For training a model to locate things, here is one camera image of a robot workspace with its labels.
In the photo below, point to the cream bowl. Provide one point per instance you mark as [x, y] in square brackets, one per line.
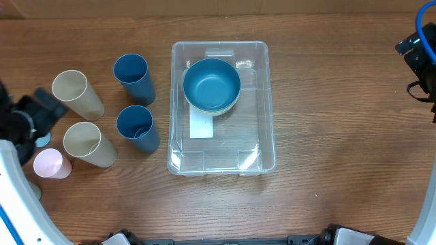
[208, 108]
[213, 113]

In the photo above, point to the clear plastic storage bin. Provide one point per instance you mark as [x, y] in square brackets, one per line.
[243, 139]

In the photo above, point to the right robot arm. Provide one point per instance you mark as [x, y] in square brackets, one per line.
[424, 230]

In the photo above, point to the light blue small cup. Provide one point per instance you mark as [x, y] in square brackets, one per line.
[43, 141]

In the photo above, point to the dark blue bowl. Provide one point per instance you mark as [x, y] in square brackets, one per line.
[211, 81]

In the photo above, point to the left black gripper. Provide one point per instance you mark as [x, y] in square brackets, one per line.
[50, 116]

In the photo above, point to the dark blue tall cup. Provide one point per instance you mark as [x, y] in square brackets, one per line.
[132, 71]
[136, 124]

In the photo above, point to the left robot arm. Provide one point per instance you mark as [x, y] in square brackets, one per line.
[22, 123]

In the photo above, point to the beige tall cup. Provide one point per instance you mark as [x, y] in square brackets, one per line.
[85, 141]
[73, 89]

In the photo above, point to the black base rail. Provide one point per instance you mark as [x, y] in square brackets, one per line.
[289, 240]

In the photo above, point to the mint green small cup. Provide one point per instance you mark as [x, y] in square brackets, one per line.
[36, 190]

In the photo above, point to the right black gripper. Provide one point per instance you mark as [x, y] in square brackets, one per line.
[415, 52]

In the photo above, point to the pink small cup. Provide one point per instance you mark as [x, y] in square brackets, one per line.
[50, 163]

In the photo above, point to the white label in bin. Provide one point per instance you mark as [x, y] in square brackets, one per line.
[200, 124]

